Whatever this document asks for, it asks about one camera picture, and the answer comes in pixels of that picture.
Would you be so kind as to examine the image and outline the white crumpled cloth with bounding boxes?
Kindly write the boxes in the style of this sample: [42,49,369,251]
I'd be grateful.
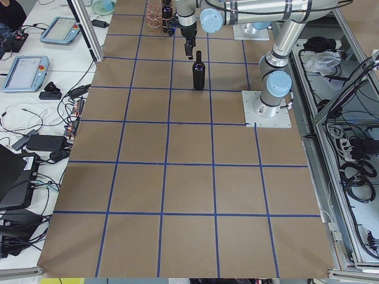
[304,51,341,76]

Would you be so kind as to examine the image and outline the black power adapter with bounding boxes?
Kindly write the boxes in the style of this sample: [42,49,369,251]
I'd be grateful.
[91,19,109,28]

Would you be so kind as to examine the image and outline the blue teach pendant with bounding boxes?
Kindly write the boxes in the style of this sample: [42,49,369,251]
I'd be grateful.
[2,56,50,93]
[40,17,80,45]

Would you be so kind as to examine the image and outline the blue teach pendant far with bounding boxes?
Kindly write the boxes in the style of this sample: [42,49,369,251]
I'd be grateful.
[40,17,80,45]

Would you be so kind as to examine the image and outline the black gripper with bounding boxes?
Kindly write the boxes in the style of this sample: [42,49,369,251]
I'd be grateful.
[181,24,197,57]
[167,27,176,37]

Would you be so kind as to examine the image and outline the dark bottle in basket front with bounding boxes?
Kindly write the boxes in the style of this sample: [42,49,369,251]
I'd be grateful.
[161,0,173,33]

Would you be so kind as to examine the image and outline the green glass plate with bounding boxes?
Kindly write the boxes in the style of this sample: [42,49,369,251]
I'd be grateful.
[91,0,116,16]

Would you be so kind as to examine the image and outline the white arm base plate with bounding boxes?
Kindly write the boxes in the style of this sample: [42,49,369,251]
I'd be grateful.
[242,91,291,128]
[232,23,271,41]

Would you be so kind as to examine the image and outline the dark wine bottle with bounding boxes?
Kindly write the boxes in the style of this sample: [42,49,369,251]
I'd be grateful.
[192,50,205,91]

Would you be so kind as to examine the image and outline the copper wire wine basket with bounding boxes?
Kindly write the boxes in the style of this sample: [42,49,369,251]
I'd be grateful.
[146,0,174,34]

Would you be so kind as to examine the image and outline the aluminium frame post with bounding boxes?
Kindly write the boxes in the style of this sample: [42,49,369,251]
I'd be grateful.
[67,0,104,64]

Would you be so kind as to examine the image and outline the blue teach pendant near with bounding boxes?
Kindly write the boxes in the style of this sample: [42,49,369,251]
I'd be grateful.
[2,56,50,93]

